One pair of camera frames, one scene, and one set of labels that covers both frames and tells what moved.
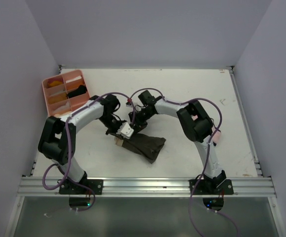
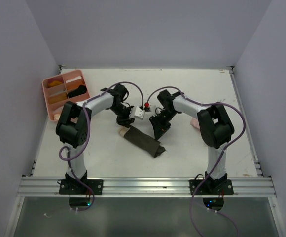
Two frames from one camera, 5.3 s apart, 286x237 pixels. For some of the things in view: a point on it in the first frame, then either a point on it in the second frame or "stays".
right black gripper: [138, 124] -> [160, 128]
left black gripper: [121, 121] -> [125, 121]
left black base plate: [68, 187] stays
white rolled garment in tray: [74, 79] stays
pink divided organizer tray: [62, 92] stays
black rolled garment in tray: [81, 89] stays
